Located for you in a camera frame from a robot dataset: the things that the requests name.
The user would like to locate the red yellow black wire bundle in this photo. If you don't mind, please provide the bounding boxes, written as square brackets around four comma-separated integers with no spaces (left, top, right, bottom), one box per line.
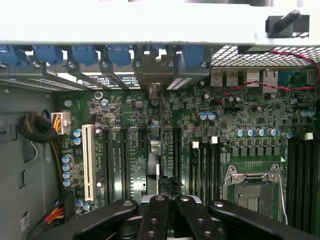
[43,199,66,225]

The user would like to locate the CPU socket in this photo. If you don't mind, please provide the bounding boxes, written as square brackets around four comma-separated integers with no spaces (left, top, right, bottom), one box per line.
[222,163,289,225]

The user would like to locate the white expansion slot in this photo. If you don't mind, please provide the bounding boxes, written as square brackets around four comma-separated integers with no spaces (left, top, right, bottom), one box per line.
[81,123,97,202]

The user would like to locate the black sleeved power cable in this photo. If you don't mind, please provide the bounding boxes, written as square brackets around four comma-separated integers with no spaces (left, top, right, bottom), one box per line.
[18,111,72,195]

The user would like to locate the black block with cable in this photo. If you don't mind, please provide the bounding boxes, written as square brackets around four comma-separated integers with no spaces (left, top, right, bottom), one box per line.
[264,9,311,39]

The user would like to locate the metal locking lever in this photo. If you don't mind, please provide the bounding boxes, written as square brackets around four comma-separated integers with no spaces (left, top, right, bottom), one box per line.
[278,170,289,225]

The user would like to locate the blue card retention clip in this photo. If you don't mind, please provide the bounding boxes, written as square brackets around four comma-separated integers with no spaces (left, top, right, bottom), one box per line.
[181,44,206,69]
[0,44,25,67]
[70,44,99,68]
[33,44,64,65]
[107,44,133,68]

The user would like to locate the short black expansion slot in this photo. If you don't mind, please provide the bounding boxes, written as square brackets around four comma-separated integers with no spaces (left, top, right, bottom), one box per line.
[137,128,148,150]

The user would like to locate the red black twisted wire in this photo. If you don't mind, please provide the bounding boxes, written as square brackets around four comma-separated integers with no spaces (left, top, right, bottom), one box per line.
[215,79,320,104]
[269,49,320,74]

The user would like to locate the long black expansion slot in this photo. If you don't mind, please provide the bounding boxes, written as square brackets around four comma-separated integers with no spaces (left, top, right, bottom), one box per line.
[172,126,183,184]
[102,126,114,204]
[120,128,131,201]

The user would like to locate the open black PC case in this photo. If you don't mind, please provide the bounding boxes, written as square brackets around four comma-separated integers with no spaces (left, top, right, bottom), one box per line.
[0,39,320,240]

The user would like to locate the green motherboard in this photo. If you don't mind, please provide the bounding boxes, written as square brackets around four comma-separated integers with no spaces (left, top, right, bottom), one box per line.
[57,86,320,240]

